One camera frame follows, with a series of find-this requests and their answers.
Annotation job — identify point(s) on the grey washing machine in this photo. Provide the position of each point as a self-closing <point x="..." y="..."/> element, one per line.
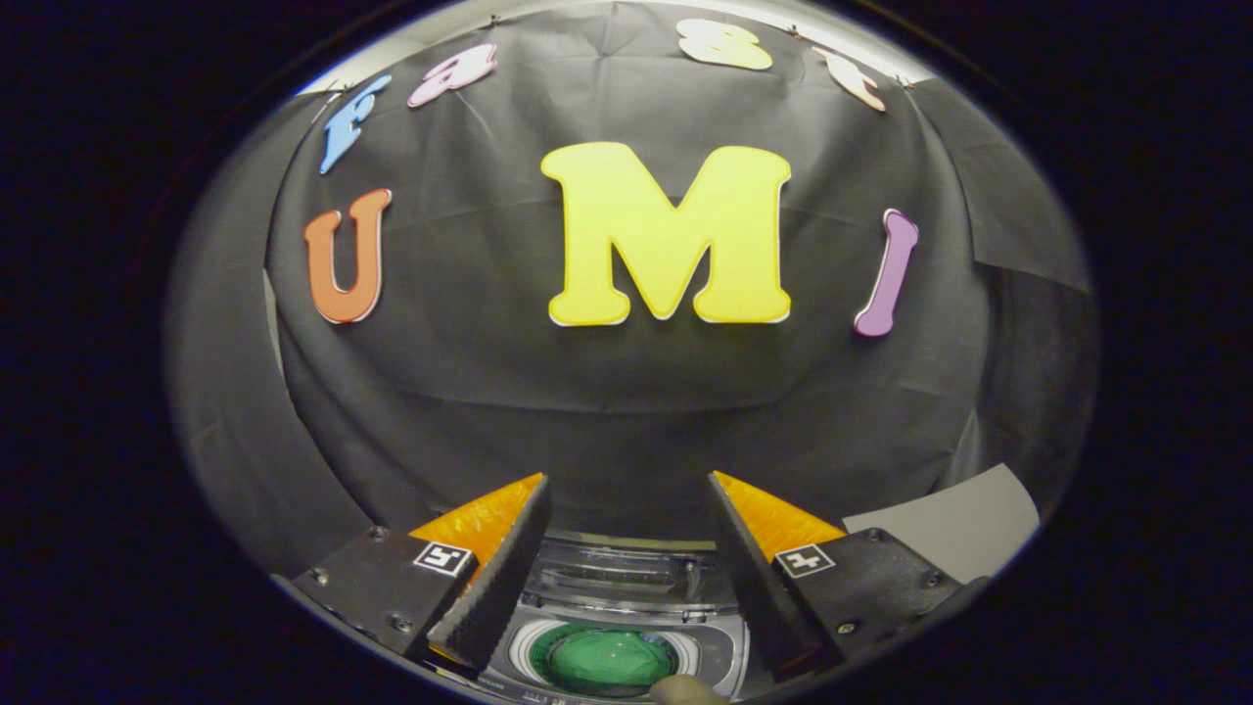
<point x="719" y="651"/>

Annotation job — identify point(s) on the green shirt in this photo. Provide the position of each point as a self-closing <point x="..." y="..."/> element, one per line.
<point x="607" y="661"/>

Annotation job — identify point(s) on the dark washing machine lid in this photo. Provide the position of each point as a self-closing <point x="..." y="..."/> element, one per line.
<point x="626" y="573"/>

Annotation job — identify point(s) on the silver cabinet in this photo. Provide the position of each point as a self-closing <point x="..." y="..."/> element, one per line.
<point x="950" y="524"/>

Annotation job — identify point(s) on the black backdrop cloth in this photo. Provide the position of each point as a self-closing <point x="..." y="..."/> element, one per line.
<point x="587" y="411"/>

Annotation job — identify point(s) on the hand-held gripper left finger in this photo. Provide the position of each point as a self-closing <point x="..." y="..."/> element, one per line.
<point x="494" y="587"/>

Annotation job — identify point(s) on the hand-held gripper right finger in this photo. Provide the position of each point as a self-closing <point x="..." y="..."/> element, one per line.
<point x="749" y="578"/>

